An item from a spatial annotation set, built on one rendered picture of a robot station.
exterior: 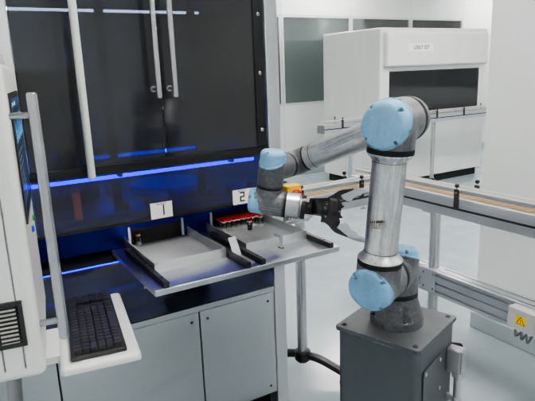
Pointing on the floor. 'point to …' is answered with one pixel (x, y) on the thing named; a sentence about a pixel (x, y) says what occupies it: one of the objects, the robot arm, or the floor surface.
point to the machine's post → (272, 216)
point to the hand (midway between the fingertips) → (371, 216)
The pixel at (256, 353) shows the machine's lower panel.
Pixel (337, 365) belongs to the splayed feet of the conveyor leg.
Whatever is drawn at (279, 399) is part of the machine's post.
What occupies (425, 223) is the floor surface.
